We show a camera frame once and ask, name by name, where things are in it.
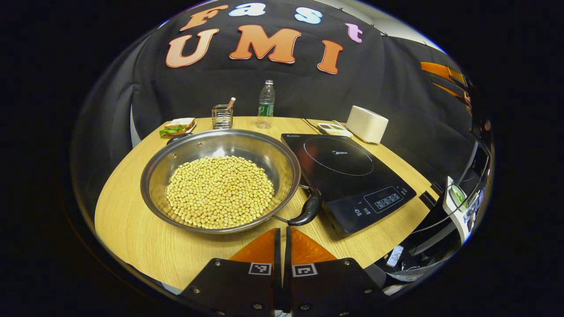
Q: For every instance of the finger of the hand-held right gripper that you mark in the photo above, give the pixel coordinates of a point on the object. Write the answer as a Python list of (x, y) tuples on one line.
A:
[(456, 96), (443, 70)]

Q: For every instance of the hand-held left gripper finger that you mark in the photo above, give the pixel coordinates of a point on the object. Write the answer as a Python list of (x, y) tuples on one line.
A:
[(277, 264), (287, 264)]

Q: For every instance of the black induction cooktop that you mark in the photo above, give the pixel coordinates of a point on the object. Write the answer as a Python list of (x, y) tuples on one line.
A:
[(348, 176)]

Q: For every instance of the stainless steel pot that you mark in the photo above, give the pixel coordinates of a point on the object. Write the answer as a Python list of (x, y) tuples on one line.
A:
[(207, 143)]

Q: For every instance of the row of backdrop clips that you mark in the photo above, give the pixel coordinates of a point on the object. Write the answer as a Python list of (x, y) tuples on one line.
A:
[(372, 25)]

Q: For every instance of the pile of soybeans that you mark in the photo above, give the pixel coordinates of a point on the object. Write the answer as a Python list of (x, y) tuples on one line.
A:
[(220, 191)]

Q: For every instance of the white toaster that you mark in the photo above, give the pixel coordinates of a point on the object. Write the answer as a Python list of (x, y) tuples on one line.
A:
[(366, 124)]

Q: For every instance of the white divided bean dish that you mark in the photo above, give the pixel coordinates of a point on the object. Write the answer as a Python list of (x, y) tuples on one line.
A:
[(334, 129)]

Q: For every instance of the clear plastic water bottle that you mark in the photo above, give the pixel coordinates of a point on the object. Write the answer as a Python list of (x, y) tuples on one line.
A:
[(266, 105)]

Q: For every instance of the small white plate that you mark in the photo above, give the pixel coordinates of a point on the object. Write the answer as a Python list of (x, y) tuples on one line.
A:
[(192, 128)]

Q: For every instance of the pale stick in holder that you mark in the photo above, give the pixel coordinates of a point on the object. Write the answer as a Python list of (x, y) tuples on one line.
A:
[(230, 103)]

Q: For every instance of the sandwich with lettuce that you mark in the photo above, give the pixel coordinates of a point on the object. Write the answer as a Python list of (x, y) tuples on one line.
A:
[(178, 125)]

